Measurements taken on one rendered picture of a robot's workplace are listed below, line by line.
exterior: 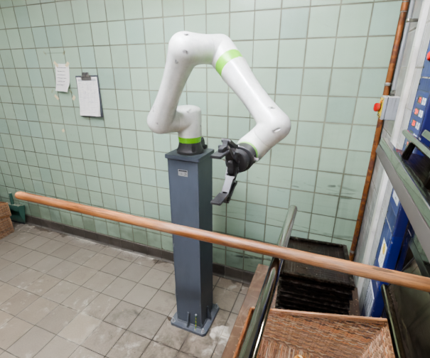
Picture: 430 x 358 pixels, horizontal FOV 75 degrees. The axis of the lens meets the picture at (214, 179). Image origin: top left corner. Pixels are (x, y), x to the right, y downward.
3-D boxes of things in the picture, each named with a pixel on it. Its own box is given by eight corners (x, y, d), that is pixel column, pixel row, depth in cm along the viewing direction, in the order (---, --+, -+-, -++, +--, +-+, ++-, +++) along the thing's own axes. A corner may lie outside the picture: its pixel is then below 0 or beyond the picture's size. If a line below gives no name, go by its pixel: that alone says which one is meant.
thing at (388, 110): (394, 117, 133) (399, 95, 130) (397, 121, 125) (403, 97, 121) (376, 116, 136) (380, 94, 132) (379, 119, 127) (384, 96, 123)
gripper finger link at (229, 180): (227, 165, 90) (227, 167, 92) (217, 196, 86) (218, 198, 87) (238, 166, 89) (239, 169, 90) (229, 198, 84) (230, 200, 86)
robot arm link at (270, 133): (232, 84, 120) (215, 77, 111) (250, 62, 114) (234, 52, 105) (278, 149, 106) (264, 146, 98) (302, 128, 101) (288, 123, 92)
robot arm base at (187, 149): (193, 143, 174) (193, 133, 172) (215, 145, 168) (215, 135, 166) (171, 153, 152) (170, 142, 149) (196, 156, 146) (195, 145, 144)
